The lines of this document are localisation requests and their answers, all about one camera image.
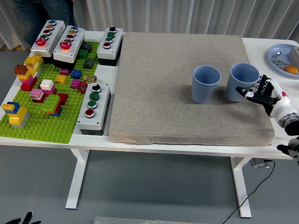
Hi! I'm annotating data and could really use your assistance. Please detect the red toy brick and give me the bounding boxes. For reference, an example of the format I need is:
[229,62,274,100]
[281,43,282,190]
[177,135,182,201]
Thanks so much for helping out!
[57,93,69,105]

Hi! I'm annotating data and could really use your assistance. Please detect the grey metal block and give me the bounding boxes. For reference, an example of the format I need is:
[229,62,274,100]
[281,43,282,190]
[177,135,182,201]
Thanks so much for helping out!
[287,46,299,67]

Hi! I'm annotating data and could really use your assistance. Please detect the small orange fruit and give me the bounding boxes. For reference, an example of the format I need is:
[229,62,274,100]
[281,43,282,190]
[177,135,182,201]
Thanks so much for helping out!
[284,65,299,75]

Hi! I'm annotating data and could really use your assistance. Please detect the yellow blue grey brick stack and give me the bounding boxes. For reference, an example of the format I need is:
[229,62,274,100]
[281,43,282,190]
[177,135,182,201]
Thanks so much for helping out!
[1,101,31,129]

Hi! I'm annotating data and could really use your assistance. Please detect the white curtain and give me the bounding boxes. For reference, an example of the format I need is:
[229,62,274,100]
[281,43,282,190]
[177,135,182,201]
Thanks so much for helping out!
[0,0,299,51]

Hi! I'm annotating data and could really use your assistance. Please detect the green brick baseplate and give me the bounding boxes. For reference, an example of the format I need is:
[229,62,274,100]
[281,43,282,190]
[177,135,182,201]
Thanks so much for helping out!
[0,41,101,144]

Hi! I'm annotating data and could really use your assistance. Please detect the light blue plate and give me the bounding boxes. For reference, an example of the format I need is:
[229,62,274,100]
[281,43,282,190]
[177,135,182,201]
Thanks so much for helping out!
[267,43,299,78]

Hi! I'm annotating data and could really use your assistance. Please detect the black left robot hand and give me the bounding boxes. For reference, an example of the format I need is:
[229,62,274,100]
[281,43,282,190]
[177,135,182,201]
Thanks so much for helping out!
[0,211,42,224]

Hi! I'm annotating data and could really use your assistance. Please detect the blue ribbed plastic cup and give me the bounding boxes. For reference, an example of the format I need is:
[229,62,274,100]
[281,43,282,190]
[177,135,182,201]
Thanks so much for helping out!
[226,62,260,103]
[191,65,222,105]

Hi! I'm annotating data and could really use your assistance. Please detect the white pink brick stack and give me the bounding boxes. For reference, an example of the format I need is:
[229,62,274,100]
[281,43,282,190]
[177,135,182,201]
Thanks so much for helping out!
[39,79,58,96]

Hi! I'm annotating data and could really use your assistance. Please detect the yellow white brick stack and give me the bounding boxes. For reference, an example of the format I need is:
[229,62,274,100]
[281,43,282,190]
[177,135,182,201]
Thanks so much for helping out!
[24,55,45,79]

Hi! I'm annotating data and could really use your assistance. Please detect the brown yellow red brick stack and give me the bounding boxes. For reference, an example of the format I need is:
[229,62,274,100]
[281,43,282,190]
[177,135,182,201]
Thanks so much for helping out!
[14,64,38,92]

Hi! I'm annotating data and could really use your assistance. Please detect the green orange blue brick stack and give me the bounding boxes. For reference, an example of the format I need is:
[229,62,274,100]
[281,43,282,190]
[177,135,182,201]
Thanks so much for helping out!
[43,94,63,117]

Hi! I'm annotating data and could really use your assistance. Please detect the five-button control box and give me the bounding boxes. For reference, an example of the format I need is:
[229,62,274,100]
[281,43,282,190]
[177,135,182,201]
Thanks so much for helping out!
[30,20,66,58]
[53,25,85,63]

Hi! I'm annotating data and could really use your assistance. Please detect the black floor cable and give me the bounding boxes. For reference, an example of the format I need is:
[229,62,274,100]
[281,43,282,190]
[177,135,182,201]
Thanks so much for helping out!
[221,159,276,224]

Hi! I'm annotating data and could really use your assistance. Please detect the pink red brick stack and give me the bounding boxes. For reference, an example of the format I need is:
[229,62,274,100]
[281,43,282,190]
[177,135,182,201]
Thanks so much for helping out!
[29,88,47,104]

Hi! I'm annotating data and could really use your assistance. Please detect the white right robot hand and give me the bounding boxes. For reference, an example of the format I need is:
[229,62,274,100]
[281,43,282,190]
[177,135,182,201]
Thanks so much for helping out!
[235,74,294,122]

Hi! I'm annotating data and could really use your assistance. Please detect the white table leg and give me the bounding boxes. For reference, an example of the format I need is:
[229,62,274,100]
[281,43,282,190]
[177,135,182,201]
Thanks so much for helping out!
[229,156,252,219]
[64,149,90,210]

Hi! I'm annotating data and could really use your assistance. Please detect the person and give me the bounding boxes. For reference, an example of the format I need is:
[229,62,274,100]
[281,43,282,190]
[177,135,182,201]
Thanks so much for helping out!
[11,0,77,47]

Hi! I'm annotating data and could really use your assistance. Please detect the yellow toy brick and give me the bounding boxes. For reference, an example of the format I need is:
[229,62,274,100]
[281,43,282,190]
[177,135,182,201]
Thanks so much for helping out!
[55,74,68,85]

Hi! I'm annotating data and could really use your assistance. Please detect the grey-brown mat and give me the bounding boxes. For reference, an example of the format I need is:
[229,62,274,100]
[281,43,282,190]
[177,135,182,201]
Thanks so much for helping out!
[108,32,275,147]

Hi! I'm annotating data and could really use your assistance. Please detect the four-button control box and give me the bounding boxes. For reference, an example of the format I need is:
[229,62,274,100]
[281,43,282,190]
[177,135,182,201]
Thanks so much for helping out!
[76,82,111,136]
[96,26,124,67]

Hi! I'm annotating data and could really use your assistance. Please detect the grey power adapter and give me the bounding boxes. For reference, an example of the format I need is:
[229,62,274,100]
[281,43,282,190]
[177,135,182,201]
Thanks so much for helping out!
[251,158,271,168]

